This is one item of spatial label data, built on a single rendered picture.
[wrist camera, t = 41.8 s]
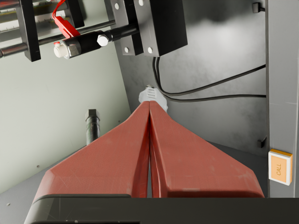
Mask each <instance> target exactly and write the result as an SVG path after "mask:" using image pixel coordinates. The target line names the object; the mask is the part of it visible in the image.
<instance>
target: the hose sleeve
mask: <svg viewBox="0 0 299 224"><path fill-rule="evenodd" d="M86 133H87V145H88V144H90V143H92V142H93V141H94V140H96V139H98V138H99V137H100V125H99V119H98V118H96V117H90V118H88V119H87V125H86Z"/></svg>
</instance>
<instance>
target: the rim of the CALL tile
mask: <svg viewBox="0 0 299 224"><path fill-rule="evenodd" d="M271 155H272V156H276V157H280V158H283V159H286V160H287V178H286V183H285V182H282V181H279V180H276V179H273V178H272V177H271ZM290 169H291V157H290V156H286V155H283V154H279V153H276V152H272V151H269V179H271V180H274V181H277V182H280V183H282V184H286V185H290Z"/></svg>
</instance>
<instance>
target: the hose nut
mask: <svg viewBox="0 0 299 224"><path fill-rule="evenodd" d="M90 117H96V118H98V119H99V121H100V120H101V119H100V113H99V112H98V111H97V109H89V110H88V111H87V112H86V114H85V121H86V122H87V119H88V118H90Z"/></svg>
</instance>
